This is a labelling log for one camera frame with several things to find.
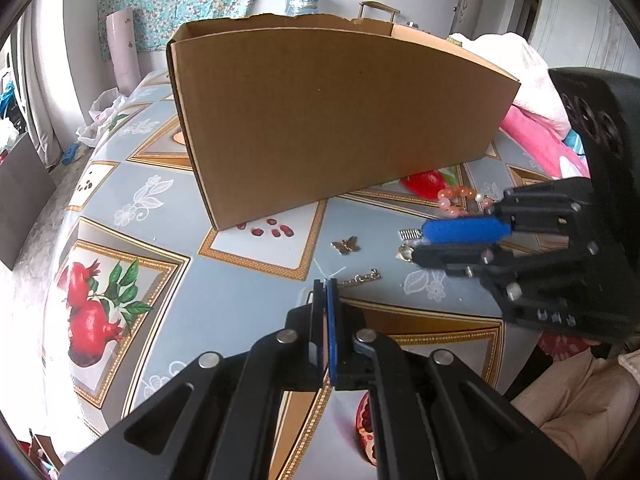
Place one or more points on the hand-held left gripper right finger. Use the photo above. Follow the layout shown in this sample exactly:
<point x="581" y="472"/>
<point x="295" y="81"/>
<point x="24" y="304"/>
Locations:
<point x="334" y="340"/>

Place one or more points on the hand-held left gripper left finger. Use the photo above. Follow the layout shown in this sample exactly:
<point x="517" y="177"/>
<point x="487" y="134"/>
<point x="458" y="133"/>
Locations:
<point x="315" y="350"/>

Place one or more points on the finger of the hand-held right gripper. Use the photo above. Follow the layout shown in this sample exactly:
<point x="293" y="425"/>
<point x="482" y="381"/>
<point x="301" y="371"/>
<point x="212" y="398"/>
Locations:
<point x="450" y="257"/>
<point x="465" y="229"/>

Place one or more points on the small silver hair comb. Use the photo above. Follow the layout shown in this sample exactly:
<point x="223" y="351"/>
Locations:
<point x="410" y="234"/>

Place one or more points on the gold butterfly charm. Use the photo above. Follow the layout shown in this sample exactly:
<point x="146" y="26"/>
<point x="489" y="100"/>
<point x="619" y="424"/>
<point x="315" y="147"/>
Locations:
<point x="345" y="246"/>

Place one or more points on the brown cardboard box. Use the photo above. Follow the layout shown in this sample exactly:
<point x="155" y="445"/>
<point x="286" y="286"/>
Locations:
<point x="325" y="120"/>

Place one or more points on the white door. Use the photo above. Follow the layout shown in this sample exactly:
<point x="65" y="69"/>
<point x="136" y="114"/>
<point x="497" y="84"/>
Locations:
<point x="575" y="20"/>

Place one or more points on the white fluffy blanket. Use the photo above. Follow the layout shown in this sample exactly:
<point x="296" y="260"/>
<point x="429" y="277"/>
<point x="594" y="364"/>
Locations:
<point x="510" y="60"/>

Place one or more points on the white plastic bag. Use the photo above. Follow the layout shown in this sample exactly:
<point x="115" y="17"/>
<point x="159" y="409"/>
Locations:
<point x="102" y="110"/>

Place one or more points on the dark grey panel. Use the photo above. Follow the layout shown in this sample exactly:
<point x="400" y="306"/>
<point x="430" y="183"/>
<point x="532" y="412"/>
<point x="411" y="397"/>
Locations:
<point x="22" y="200"/>

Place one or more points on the pale pink roll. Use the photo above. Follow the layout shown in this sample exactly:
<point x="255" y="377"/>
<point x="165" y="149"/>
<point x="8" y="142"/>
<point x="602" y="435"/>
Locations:
<point x="122" y="50"/>

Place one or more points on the pile of assorted clutter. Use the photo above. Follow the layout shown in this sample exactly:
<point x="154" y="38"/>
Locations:
<point x="7" y="105"/>

